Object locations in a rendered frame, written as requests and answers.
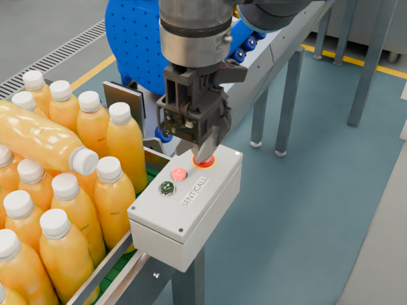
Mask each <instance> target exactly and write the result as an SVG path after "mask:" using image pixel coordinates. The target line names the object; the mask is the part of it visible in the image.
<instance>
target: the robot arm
mask: <svg viewBox="0 0 407 305"><path fill-rule="evenodd" d="M158 1H159V16H160V19H159V30H160V45H161V52H162V54H163V56H164V57H165V58H166V59H167V60H169V61H170V64H169V65H168V66H167V67H166V68H164V81H165V94H164V95H163V96H162V97H161V98H160V99H159V100H158V101H157V102H156V112H157V125H158V131H161V130H162V129H163V128H164V127H165V132H166V133H168V134H171V135H172V136H175V137H178V138H180V140H179V142H178V144H177V146H176V149H175V152H176V155H177V156H180V155H182V154H183V153H185V152H187V151H188V150H189V149H190V150H191V151H192V153H193V154H194V156H195V158H196V163H197V164H199V163H200V162H202V163H203V162H205V161H207V160H208V159H209V158H210V157H211V156H212V155H213V153H214V152H215V150H216V149H217V147H218V146H219V145H220V143H221V142H222V141H223V139H224V137H225V136H226V134H227V133H228V132H229V130H230V128H231V110H232V108H230V107H228V101H227V99H228V98H229V96H228V95H227V93H226V92H224V87H221V86H219V85H218V84H230V83H239V82H244V81H245V78H246V75H247V72H248V68H247V67H244V66H242V65H240V64H239V63H238V62H237V61H235V60H234V59H225V58H226V57H227V56H228V54H229V52H230V43H231V42H232V40H233V37H232V36H231V23H232V17H233V5H237V11H238V13H239V16H240V18H241V20H242V21H243V22H244V24H245V25H246V26H248V27H249V28H250V29H252V30H254V31H257V32H259V33H273V32H276V31H279V30H281V29H283V28H285V27H287V26H288V25H290V23H291V22H292V21H293V19H294V18H295V17H296V16H297V15H298V14H299V13H300V12H301V11H302V10H304V9H305V8H306V7H307V6H308V5H309V4H310V3H311V2H312V1H325V2H329V1H331V0H158ZM162 107H163V108H164V120H163V121H161V122H160V109H161V108H162Z"/></svg>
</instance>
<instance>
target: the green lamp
mask: <svg viewBox="0 0 407 305"><path fill-rule="evenodd" d="M160 190H161V192H163V193H165V194H169V193H171V192H173V190H174V185H173V183H172V182H169V181H165V182H163V183H161V185H160Z"/></svg>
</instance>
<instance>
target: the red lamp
mask: <svg viewBox="0 0 407 305"><path fill-rule="evenodd" d="M185 175H186V172H185V170H184V169H183V168H180V167H178V168H174V169H173V172H172V176H173V177H174V178H175V179H182V178H184V177H185Z"/></svg>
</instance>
